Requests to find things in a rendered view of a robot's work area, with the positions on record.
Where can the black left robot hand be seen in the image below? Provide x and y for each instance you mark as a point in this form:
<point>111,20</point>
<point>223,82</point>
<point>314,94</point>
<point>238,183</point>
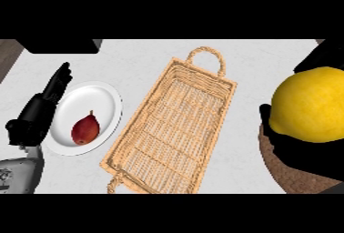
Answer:
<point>35,115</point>

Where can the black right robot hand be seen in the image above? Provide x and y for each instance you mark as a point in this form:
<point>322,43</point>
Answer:
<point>309,157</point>

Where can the yellow lemon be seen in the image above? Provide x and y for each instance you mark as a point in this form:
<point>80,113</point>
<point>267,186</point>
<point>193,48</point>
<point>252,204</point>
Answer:
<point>310,104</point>

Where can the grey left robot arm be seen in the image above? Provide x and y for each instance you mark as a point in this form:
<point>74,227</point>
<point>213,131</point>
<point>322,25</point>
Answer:
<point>19,173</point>

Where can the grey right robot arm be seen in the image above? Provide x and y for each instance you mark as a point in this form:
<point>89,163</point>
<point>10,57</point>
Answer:
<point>337,189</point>

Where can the brown round placemat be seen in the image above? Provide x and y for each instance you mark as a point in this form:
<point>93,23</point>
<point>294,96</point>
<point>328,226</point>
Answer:
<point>295,179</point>

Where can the tan wicker basket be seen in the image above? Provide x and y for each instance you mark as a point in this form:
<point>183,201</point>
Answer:
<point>174,121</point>

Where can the red pear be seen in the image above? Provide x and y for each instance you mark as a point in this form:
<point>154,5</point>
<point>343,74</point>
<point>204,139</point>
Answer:
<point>84,130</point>

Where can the white oval plate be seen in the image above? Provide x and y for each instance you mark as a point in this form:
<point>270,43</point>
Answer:
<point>92,97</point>

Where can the black appliance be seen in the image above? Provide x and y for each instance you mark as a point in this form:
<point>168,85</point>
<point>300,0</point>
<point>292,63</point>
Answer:
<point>61,45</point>

